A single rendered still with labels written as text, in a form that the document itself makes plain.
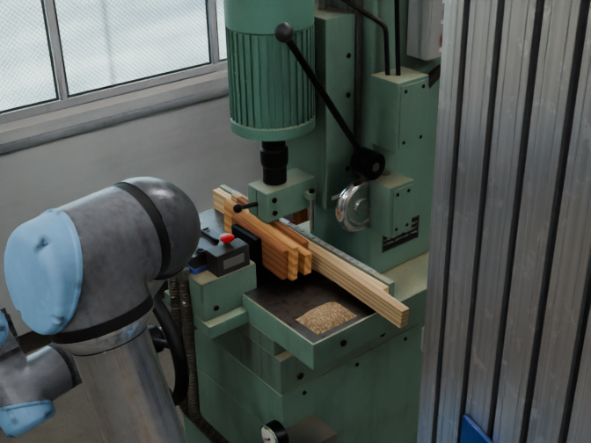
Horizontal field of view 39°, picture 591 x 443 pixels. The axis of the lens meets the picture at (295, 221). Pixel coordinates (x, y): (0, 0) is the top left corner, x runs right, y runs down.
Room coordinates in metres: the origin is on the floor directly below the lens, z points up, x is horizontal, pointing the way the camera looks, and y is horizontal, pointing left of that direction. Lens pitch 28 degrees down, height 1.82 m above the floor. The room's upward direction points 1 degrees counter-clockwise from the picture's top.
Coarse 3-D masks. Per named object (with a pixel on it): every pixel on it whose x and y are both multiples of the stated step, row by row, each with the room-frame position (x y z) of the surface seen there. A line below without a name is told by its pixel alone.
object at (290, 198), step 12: (288, 180) 1.63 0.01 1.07; (300, 180) 1.63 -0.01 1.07; (312, 180) 1.64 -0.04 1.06; (252, 192) 1.60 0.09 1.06; (264, 192) 1.57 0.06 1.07; (276, 192) 1.58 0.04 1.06; (288, 192) 1.60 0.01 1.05; (300, 192) 1.62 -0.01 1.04; (264, 204) 1.57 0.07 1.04; (276, 204) 1.58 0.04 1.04; (288, 204) 1.60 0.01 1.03; (300, 204) 1.62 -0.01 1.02; (264, 216) 1.57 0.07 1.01; (276, 216) 1.58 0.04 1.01
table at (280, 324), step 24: (216, 216) 1.79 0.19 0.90; (264, 288) 1.46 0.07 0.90; (288, 288) 1.46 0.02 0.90; (312, 288) 1.46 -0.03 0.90; (336, 288) 1.46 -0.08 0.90; (240, 312) 1.42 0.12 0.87; (264, 312) 1.38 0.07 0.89; (288, 312) 1.37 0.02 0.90; (360, 312) 1.37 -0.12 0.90; (216, 336) 1.38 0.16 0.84; (288, 336) 1.32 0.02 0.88; (312, 336) 1.29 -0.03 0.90; (336, 336) 1.30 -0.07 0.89; (360, 336) 1.34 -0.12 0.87; (312, 360) 1.26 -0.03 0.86
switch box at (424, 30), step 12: (420, 0) 1.67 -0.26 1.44; (432, 0) 1.66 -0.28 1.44; (408, 12) 1.70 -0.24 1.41; (420, 12) 1.67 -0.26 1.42; (432, 12) 1.66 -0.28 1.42; (408, 24) 1.70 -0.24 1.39; (420, 24) 1.67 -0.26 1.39; (432, 24) 1.66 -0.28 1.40; (408, 36) 1.69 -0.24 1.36; (420, 36) 1.67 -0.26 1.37; (432, 36) 1.66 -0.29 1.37; (408, 48) 1.69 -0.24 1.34; (420, 48) 1.67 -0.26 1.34; (432, 48) 1.66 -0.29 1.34
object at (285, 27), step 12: (288, 24) 1.47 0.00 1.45; (276, 36) 1.46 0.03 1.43; (288, 36) 1.45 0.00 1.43; (300, 60) 1.48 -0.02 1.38; (312, 72) 1.50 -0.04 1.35; (324, 96) 1.52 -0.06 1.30; (336, 108) 1.54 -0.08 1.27; (336, 120) 1.54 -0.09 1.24; (348, 132) 1.55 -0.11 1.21; (360, 156) 1.58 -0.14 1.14; (372, 156) 1.57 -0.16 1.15; (360, 168) 1.57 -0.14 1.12; (372, 168) 1.57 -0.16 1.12; (384, 168) 1.62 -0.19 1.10
